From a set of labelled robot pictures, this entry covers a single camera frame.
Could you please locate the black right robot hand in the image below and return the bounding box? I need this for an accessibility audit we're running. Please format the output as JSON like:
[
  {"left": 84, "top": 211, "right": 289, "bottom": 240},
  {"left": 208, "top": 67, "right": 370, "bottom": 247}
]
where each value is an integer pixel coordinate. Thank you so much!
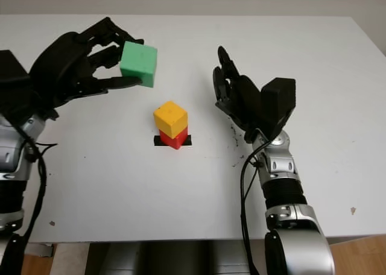
[{"left": 212, "top": 45, "right": 273, "bottom": 144}]

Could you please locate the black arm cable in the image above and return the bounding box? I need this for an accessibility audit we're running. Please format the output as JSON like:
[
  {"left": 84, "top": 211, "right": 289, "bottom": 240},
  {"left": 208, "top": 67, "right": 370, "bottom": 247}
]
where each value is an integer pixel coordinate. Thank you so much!
[
  {"left": 17, "top": 135, "right": 59, "bottom": 258},
  {"left": 239, "top": 149, "right": 270, "bottom": 275}
]

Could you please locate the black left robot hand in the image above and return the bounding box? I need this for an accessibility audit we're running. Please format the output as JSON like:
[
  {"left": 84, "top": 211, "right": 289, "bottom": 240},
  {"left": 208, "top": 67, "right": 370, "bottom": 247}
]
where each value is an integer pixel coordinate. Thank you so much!
[{"left": 28, "top": 16, "right": 145, "bottom": 110}]

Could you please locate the green cube block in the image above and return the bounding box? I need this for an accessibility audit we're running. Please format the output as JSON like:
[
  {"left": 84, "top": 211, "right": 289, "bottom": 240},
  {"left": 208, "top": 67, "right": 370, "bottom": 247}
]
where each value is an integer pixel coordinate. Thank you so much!
[{"left": 119, "top": 40, "right": 159, "bottom": 89}]

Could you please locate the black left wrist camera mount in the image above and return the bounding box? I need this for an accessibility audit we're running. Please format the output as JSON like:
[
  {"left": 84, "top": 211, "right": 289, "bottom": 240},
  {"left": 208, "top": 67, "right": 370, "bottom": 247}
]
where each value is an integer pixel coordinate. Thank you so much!
[{"left": 0, "top": 49, "right": 59, "bottom": 122}]

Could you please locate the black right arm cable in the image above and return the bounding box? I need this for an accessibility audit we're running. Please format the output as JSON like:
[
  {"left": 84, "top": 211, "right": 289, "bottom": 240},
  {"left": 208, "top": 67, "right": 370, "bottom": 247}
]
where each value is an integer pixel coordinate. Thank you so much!
[{"left": 239, "top": 149, "right": 270, "bottom": 275}]

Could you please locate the dark grey robot torso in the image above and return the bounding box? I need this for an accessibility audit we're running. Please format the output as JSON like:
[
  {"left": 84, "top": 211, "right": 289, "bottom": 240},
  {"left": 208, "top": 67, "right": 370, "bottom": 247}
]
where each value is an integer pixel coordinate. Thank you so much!
[{"left": 85, "top": 241, "right": 253, "bottom": 275}]

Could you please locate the black tape strip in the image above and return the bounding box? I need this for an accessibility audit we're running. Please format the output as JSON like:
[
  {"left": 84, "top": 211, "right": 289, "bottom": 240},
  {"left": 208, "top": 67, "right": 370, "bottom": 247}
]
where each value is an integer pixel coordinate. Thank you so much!
[{"left": 153, "top": 134, "right": 193, "bottom": 147}]

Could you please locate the red cube block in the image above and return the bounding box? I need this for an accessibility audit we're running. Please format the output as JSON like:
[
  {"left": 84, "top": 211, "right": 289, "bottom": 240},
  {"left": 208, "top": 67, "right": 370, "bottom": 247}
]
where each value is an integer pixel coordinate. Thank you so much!
[{"left": 159, "top": 126, "right": 189, "bottom": 151}]

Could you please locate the yellow cube block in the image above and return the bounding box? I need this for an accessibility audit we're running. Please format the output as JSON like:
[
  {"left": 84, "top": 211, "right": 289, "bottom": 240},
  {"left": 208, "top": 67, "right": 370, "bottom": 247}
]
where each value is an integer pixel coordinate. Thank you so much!
[{"left": 153, "top": 100, "right": 189, "bottom": 138}]

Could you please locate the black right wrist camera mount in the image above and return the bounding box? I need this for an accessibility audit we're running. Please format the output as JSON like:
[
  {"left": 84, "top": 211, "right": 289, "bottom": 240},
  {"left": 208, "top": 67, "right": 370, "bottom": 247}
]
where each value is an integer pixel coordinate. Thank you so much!
[{"left": 259, "top": 77, "right": 297, "bottom": 141}]

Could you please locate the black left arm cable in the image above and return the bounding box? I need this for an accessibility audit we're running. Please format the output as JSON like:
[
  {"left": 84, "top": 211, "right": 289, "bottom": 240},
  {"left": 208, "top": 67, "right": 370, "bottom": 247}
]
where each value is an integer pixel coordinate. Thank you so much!
[{"left": 17, "top": 135, "right": 59, "bottom": 258}]

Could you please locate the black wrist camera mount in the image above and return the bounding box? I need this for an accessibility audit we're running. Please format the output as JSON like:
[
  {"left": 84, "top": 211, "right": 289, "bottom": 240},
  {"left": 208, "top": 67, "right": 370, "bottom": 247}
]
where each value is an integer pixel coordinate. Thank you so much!
[
  {"left": 0, "top": 49, "right": 59, "bottom": 122},
  {"left": 259, "top": 77, "right": 297, "bottom": 141}
]

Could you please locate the brown cardboard box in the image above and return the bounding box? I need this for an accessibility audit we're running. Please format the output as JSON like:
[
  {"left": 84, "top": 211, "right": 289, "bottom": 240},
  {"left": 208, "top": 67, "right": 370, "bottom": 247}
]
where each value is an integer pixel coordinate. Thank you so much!
[{"left": 327, "top": 235, "right": 386, "bottom": 275}]

